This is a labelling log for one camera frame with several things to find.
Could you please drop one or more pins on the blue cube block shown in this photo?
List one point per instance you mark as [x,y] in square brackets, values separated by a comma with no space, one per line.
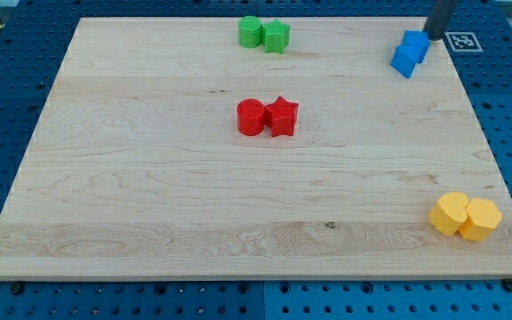
[405,59]

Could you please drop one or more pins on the wooden board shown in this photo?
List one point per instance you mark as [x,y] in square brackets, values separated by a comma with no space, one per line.
[136,170]

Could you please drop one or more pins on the red cylinder block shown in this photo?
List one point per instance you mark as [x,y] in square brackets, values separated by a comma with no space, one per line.
[250,117]

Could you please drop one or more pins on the red star block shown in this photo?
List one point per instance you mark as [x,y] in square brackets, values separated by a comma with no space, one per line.
[281,117]

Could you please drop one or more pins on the green star block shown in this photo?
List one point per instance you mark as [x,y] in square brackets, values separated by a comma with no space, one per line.
[275,36]

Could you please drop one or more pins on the green cylinder block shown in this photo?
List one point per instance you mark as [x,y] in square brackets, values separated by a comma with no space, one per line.
[249,32]

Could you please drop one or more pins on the yellow round block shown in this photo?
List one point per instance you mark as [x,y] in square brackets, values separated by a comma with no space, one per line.
[448,213]

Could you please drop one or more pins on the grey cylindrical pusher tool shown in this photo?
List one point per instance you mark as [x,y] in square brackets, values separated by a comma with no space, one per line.
[439,18]

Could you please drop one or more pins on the yellow hexagon block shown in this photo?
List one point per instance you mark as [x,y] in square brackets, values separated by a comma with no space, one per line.
[483,218]

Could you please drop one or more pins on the fiducial marker tag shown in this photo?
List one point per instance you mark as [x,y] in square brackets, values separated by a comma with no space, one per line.
[462,41]

